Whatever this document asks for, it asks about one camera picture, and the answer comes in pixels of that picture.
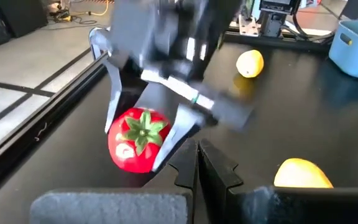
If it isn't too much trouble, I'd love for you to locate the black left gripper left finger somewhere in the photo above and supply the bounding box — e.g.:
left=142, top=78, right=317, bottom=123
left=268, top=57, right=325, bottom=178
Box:
left=29, top=138, right=199, bottom=224

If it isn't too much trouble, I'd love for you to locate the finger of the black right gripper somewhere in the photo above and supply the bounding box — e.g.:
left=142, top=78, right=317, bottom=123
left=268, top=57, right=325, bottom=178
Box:
left=88, top=26, right=123, bottom=135
left=151, top=103, right=205, bottom=174

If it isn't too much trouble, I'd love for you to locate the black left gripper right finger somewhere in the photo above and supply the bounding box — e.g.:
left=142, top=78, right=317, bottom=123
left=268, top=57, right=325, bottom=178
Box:
left=197, top=139, right=358, bottom=224

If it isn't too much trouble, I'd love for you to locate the red toy tomato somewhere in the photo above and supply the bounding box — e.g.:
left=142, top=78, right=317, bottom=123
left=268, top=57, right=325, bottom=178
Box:
left=107, top=107, right=172, bottom=174

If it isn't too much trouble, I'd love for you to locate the yellow toy lemon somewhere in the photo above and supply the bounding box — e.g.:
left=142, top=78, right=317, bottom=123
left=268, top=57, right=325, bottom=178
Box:
left=273, top=157, right=334, bottom=189
left=235, top=49, right=265, bottom=79

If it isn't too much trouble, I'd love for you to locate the black table mat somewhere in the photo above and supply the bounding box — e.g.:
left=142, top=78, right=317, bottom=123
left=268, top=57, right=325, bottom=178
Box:
left=0, top=40, right=358, bottom=224

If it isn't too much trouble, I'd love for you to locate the black storage case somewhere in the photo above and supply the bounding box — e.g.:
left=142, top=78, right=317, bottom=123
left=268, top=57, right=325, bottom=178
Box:
left=0, top=0, right=48, bottom=52

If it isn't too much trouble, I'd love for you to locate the blue plastic bin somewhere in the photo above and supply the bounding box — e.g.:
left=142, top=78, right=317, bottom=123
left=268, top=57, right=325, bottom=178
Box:
left=328, top=19, right=358, bottom=80

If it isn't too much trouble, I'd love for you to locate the yellow extension cable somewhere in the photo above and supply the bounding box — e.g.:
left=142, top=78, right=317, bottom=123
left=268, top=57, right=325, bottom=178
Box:
left=70, top=0, right=110, bottom=18

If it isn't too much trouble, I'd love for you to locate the silver aluminium bracket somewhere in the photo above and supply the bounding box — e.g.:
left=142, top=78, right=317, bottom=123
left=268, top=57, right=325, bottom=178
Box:
left=238, top=14, right=260, bottom=37

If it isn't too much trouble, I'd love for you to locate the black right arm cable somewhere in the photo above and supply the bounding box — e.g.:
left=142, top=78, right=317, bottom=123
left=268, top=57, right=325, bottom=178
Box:
left=292, top=12, right=337, bottom=43

